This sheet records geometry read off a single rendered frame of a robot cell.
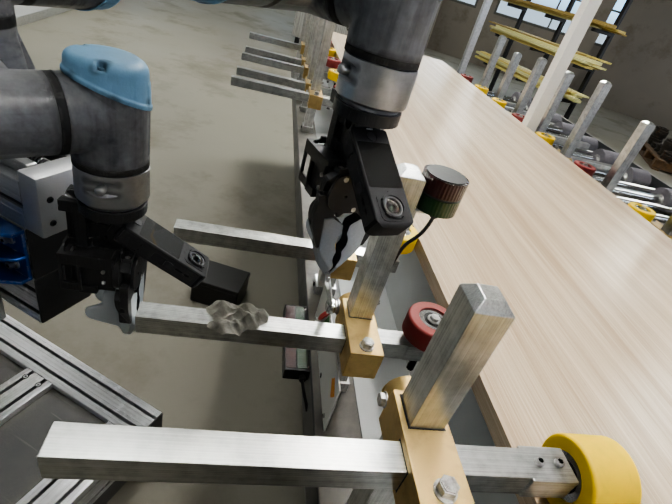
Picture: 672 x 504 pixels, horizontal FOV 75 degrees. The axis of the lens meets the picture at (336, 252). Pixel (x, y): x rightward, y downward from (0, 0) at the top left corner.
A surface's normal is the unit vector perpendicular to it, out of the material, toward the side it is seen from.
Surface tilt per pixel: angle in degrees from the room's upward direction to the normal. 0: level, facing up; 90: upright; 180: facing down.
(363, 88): 90
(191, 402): 0
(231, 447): 0
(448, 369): 90
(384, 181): 31
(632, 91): 90
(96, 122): 79
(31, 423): 0
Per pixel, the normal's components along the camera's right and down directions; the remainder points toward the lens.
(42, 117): 0.70, 0.27
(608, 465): 0.26, -0.60
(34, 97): 0.65, -0.13
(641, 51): -0.41, 0.43
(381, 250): 0.09, 0.58
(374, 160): 0.44, -0.39
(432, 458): 0.24, -0.80
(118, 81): 0.58, 0.53
